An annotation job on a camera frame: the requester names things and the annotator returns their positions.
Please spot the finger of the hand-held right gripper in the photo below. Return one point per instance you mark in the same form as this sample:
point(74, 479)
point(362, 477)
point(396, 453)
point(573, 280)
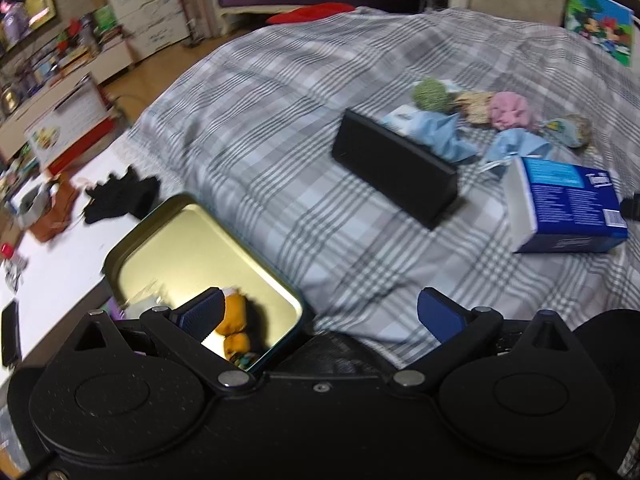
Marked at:
point(631, 206)

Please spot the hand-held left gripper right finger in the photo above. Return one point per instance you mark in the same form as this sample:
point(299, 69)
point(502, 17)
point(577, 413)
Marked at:
point(440, 317)

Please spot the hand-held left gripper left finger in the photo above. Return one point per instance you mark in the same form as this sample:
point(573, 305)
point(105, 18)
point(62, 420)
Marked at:
point(202, 310)

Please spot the green metal tin box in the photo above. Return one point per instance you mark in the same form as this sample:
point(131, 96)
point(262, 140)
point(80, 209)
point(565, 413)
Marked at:
point(200, 255)

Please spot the beige lace scrunchie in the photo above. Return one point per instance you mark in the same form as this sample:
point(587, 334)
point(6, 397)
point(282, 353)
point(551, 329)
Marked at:
point(475, 105)

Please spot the blue tissue box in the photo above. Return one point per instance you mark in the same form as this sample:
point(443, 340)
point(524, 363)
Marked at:
point(570, 200)

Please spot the black glove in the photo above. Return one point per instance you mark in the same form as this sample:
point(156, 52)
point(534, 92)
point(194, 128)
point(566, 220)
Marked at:
point(120, 200)

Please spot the black rectangular box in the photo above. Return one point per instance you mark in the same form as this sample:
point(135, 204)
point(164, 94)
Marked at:
point(395, 175)

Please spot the pink scrunchie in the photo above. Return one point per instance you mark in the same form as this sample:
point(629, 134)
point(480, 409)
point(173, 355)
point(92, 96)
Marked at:
point(510, 110)

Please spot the cartoon picture board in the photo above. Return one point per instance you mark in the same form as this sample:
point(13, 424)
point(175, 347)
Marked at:
point(597, 25)

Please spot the black phone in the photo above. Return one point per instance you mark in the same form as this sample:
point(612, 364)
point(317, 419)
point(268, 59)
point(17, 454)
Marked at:
point(10, 332)

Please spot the grey plaid bed blanket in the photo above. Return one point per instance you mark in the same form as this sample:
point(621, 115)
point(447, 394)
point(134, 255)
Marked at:
point(280, 125)

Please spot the grey white container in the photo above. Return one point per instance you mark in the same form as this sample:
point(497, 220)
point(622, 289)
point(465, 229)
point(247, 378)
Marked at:
point(30, 205)

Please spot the small white box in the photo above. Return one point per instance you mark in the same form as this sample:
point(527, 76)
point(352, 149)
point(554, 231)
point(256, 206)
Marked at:
point(400, 116)

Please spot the red and white carton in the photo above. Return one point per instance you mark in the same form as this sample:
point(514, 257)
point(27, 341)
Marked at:
point(70, 120)

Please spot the white low cabinet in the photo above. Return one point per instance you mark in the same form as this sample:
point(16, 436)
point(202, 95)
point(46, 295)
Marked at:
point(115, 57)

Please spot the green book stack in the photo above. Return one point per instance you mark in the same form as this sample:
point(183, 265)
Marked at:
point(107, 22)

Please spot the white painted cabinet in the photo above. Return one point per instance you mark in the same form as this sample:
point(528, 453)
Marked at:
point(145, 5)

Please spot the red cloth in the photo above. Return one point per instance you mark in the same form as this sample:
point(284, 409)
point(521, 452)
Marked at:
point(315, 12)

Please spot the television screen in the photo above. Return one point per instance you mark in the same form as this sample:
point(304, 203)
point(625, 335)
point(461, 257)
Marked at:
point(25, 7)

